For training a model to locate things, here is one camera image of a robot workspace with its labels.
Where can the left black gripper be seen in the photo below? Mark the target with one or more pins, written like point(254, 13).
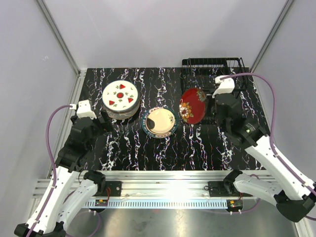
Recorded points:
point(106, 126)

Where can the red floral plate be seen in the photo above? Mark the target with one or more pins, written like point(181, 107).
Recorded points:
point(192, 106)

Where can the cream plate with black sprig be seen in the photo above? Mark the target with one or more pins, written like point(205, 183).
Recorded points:
point(160, 121)

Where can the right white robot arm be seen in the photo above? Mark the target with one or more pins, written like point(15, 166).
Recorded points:
point(294, 194)

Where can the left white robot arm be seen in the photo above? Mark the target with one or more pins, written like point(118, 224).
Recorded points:
point(57, 207)

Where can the stack of plates under white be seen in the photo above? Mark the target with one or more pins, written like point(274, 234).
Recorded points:
point(123, 115)

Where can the white watermelon pattern plate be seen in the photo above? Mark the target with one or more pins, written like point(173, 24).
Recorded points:
point(120, 96)

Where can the dark green rimmed plate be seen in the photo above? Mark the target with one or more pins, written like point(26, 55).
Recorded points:
point(157, 135)

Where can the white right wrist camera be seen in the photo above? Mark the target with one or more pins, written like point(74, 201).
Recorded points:
point(225, 84)

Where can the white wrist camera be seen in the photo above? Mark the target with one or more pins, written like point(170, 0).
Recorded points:
point(225, 84)
point(84, 109)

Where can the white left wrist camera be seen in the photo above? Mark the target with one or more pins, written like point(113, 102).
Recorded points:
point(84, 109)

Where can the black wire dish rack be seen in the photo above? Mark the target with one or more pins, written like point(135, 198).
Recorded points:
point(201, 72)

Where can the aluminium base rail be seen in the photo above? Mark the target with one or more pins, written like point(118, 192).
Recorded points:
point(172, 184)

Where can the white slotted cable duct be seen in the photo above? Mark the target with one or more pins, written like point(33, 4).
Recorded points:
point(156, 204)

